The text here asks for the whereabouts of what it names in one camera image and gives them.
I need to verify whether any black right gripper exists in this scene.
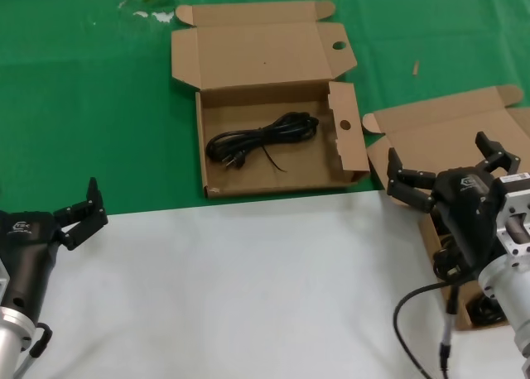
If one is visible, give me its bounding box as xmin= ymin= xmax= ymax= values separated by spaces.
xmin=386 ymin=131 xmax=523 ymax=269

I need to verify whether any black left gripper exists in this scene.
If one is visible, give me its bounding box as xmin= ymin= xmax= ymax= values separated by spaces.
xmin=0 ymin=177 xmax=109 ymax=320

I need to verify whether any black power cable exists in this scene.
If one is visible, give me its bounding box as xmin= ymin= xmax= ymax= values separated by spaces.
xmin=205 ymin=111 xmax=320 ymax=174
xmin=432 ymin=229 xmax=477 ymax=281
xmin=465 ymin=291 xmax=508 ymax=325

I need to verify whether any open brown cardboard box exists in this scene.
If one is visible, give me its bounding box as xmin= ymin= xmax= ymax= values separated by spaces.
xmin=362 ymin=84 xmax=530 ymax=331

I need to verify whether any cardboard box with holed flaps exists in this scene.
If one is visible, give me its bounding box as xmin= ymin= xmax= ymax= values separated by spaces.
xmin=171 ymin=0 xmax=372 ymax=199

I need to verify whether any green table cloth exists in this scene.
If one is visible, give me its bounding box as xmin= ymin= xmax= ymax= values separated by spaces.
xmin=0 ymin=0 xmax=530 ymax=218

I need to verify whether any clear plastic bag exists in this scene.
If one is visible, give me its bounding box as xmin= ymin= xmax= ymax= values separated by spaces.
xmin=118 ymin=0 xmax=177 ymax=24

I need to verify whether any silver right camera bracket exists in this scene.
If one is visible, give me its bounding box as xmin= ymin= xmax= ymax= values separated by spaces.
xmin=492 ymin=171 xmax=530 ymax=258

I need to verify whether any silver camera bracket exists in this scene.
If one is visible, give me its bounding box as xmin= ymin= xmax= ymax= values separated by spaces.
xmin=492 ymin=171 xmax=530 ymax=258
xmin=0 ymin=258 xmax=10 ymax=302

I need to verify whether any silver left camera bracket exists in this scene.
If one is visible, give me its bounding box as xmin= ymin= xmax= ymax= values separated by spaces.
xmin=0 ymin=258 xmax=10 ymax=302

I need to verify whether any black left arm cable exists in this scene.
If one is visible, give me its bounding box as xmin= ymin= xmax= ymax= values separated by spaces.
xmin=16 ymin=320 xmax=54 ymax=379

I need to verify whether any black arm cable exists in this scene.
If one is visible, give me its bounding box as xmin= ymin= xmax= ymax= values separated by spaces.
xmin=393 ymin=271 xmax=485 ymax=379
xmin=16 ymin=320 xmax=54 ymax=379

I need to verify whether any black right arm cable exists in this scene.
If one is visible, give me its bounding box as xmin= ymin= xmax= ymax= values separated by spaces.
xmin=393 ymin=271 xmax=485 ymax=379

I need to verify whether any cable with grey connector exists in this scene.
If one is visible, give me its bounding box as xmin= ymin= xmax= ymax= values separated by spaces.
xmin=437 ymin=285 xmax=461 ymax=374

